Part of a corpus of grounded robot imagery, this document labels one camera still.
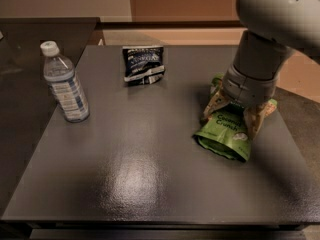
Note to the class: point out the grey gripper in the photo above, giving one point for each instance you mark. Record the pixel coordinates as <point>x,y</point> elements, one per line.
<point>248,88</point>

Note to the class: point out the clear plastic water bottle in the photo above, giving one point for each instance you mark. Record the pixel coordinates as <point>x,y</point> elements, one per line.
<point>61,77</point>

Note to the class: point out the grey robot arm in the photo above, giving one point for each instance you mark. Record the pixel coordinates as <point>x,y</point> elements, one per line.
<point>274,30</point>

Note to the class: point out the green rice chip bag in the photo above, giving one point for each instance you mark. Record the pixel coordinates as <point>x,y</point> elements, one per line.
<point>225,132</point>

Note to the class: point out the dark blue snack bag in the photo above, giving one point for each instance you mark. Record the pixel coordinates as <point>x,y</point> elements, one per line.
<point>144,64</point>

